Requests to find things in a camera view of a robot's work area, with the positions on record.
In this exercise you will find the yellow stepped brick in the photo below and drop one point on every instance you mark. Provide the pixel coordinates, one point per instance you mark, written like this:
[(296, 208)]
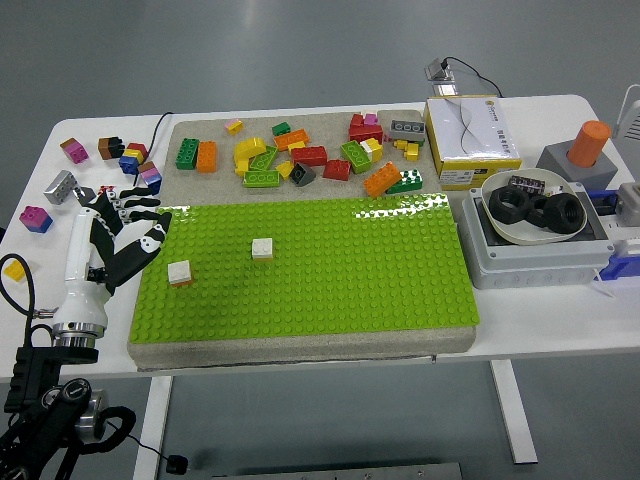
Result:
[(410, 151)]

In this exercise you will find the small black nut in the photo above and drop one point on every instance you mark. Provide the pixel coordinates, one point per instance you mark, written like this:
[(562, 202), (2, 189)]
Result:
[(536, 216)]

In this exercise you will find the red brick stack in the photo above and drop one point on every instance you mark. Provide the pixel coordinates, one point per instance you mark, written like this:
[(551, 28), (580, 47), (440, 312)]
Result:
[(365, 132)]

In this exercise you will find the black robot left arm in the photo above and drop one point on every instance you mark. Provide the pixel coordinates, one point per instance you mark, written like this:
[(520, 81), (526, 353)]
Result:
[(35, 370)]

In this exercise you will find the long orange brick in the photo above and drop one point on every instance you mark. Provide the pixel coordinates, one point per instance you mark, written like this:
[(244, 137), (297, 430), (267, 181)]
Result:
[(291, 138), (382, 179)]

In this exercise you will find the small dark green brick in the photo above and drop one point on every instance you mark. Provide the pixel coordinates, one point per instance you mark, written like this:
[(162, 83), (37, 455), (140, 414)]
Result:
[(281, 129)]

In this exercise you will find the brown black brick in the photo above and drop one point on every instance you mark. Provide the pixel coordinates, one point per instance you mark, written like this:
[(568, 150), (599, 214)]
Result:
[(110, 148)]

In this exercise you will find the grey block holder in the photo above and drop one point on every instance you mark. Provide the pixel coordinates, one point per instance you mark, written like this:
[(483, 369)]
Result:
[(555, 162)]

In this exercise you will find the white table leg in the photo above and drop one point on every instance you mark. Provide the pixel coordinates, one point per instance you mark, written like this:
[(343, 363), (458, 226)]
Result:
[(515, 415), (152, 425)]

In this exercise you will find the white chair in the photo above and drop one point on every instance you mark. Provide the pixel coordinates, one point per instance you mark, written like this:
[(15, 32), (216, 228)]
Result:
[(632, 120)]

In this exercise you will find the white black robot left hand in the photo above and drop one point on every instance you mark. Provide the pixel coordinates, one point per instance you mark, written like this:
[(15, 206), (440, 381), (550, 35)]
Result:
[(80, 280)]

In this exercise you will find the orange cylinder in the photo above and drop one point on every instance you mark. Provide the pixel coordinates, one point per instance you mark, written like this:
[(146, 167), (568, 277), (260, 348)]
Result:
[(587, 142)]

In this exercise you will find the dark grey slope brick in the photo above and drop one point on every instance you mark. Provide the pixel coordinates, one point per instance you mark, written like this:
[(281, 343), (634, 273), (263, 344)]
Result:
[(302, 175)]

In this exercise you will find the yellow arch brick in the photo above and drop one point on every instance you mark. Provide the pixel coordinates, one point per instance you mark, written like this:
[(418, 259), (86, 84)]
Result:
[(249, 148)]

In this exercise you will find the grey junction box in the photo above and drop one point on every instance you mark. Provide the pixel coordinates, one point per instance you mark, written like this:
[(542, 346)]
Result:
[(530, 272)]

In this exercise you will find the blue plastic part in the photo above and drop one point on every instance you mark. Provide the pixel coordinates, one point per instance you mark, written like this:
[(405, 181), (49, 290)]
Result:
[(622, 265)]

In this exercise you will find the white yellow brick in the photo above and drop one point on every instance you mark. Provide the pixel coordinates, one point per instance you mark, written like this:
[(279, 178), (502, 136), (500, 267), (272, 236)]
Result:
[(372, 149)]

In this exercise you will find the green studded baseplate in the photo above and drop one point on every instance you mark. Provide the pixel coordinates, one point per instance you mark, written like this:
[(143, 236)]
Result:
[(350, 280)]

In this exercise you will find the small pink yellow brick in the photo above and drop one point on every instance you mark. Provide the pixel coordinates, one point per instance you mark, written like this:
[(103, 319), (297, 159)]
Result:
[(233, 126)]

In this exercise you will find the white yellow cardboard box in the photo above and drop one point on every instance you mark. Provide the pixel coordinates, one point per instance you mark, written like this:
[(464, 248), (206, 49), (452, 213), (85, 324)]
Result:
[(470, 130)]

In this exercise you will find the silver floor socket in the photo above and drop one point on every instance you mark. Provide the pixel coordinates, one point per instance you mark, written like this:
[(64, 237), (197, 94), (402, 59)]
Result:
[(439, 70)]

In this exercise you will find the dark patterned packet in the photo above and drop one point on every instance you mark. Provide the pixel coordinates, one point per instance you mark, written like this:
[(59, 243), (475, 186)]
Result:
[(527, 184)]

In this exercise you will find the long red brick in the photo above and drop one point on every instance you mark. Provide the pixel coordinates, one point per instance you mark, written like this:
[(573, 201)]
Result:
[(310, 156)]

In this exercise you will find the brown pink blue brick stack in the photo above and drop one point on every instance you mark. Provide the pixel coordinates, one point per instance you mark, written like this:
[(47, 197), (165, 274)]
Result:
[(150, 175)]

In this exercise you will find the blue black clamp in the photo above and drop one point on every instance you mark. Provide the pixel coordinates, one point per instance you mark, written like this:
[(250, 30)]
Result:
[(602, 198)]

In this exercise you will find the small white label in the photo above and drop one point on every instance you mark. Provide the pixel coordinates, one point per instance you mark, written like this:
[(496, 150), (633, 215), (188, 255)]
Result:
[(556, 190)]

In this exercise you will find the grey connector block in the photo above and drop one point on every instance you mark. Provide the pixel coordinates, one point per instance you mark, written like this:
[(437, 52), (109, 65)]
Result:
[(629, 207)]

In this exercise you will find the white orange brick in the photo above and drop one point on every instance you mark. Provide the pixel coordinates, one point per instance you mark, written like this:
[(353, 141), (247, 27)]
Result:
[(262, 248), (179, 272)]

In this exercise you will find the white bowl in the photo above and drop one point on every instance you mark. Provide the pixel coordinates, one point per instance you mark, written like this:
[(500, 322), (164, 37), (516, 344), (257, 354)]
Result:
[(517, 235)]

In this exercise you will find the flat yellow brick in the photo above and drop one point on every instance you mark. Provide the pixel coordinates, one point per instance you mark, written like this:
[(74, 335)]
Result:
[(296, 147)]

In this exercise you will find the dark green white-studded brick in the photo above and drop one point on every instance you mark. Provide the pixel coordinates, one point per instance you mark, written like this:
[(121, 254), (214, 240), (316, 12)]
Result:
[(409, 184)]

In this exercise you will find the long lime green brick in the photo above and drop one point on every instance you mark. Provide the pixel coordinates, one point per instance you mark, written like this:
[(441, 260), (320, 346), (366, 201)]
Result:
[(261, 179)]

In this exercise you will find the large black nut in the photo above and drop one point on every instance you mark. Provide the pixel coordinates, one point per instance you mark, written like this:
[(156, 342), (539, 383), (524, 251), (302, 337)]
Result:
[(520, 212), (552, 220)]

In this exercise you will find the grey-brown foam mat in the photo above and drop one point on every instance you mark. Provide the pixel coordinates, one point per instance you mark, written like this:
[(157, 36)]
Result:
[(300, 352)]

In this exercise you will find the silver brick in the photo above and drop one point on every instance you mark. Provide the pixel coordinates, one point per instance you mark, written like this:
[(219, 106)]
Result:
[(59, 188)]

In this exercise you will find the red yellow brick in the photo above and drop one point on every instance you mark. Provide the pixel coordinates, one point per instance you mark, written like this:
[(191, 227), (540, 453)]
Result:
[(135, 151)]

